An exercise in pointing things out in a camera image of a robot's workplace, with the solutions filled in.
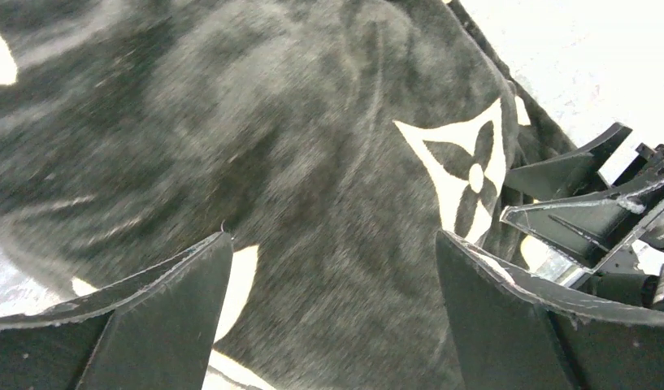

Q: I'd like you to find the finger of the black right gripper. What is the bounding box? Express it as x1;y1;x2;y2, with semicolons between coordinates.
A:
505;123;632;201
501;161;664;268

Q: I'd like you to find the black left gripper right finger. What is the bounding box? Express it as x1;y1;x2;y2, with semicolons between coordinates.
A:
435;231;664;389

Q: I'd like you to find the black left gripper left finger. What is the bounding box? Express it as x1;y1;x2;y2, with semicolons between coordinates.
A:
0;232;232;389

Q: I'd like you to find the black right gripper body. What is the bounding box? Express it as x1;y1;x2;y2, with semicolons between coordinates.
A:
574;143;664;311

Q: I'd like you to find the black pillowcase with yellow flowers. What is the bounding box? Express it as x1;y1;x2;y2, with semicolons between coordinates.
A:
0;1;573;389

